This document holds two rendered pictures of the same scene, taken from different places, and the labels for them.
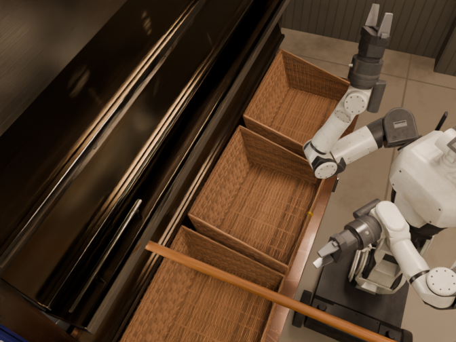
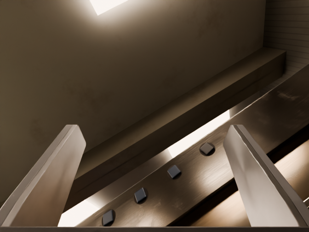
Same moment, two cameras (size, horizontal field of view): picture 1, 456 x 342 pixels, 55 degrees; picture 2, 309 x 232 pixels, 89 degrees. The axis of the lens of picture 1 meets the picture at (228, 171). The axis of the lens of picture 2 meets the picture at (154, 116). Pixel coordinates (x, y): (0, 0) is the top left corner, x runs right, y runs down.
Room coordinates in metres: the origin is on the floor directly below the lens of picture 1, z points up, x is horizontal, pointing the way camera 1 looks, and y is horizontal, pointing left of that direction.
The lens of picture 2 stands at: (1.00, -0.51, 1.67)
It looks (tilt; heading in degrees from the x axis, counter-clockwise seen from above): 52 degrees up; 60
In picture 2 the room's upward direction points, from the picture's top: 37 degrees counter-clockwise
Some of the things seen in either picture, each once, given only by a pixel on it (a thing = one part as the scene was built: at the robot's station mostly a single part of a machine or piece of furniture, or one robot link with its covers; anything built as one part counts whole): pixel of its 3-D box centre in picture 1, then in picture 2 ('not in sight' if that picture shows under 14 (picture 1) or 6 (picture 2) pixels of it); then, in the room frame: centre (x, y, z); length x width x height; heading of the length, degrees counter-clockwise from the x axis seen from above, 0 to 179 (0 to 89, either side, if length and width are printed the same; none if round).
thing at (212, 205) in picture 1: (260, 199); not in sight; (1.05, -0.15, 0.72); 0.56 x 0.49 x 0.28; 154
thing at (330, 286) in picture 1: (365, 281); not in sight; (0.83, -0.72, 0.19); 0.64 x 0.52 x 0.33; 155
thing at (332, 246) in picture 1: (328, 248); not in sight; (0.52, -0.28, 1.31); 0.06 x 0.03 x 0.02; 120
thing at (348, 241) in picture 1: (349, 241); not in sight; (0.57, -0.36, 1.27); 0.12 x 0.10 x 0.13; 120
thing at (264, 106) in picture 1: (301, 109); not in sight; (1.61, -0.41, 0.72); 0.56 x 0.49 x 0.28; 154
